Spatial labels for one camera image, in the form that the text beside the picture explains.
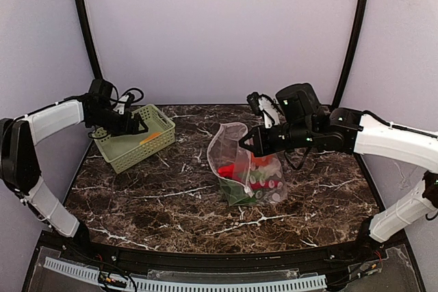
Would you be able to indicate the clear zip top bag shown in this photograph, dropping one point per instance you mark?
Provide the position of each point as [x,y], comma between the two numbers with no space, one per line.
[224,150]

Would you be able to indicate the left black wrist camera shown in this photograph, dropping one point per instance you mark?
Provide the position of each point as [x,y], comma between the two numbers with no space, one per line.
[129,97]

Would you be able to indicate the white slotted cable duct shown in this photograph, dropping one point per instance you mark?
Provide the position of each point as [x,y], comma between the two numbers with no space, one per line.
[156,280]

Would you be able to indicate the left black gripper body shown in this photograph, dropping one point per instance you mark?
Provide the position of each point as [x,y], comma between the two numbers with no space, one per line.
[133,124]

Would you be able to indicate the white bok choy toy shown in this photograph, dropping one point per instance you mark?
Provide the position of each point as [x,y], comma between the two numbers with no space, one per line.
[235,193]

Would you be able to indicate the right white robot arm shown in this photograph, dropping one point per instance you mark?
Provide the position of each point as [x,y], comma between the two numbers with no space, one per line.
[363,132]

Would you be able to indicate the black frame post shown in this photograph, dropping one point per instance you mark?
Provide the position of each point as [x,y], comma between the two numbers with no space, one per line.
[350,52]
[88,39]

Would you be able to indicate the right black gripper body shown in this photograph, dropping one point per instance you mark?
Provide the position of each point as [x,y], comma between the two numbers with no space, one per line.
[259,141]

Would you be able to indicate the orange fruit toy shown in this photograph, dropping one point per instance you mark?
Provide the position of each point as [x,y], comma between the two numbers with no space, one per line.
[261,161]

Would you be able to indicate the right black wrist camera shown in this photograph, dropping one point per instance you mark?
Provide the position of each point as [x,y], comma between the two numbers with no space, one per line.
[262,105]

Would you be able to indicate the dark red chili toy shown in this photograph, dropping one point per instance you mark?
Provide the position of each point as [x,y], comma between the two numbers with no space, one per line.
[263,184]

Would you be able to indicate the right black frame post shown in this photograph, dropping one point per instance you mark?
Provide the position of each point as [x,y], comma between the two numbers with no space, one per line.
[350,52]

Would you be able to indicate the beige perforated plastic basket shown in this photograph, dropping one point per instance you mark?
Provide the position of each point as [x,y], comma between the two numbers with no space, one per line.
[123,152]

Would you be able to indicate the red pepper toy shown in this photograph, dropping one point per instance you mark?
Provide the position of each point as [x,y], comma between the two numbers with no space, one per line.
[226,171]

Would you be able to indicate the left black frame post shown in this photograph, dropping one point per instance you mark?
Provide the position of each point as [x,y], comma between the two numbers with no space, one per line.
[88,39]

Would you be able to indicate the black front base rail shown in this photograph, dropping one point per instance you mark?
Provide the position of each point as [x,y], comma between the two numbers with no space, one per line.
[392,268]

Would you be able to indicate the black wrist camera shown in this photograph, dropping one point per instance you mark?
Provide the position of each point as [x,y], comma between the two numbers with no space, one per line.
[129,97]
[262,105]

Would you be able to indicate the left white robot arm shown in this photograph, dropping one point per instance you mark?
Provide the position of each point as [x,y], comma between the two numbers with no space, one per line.
[20,166]

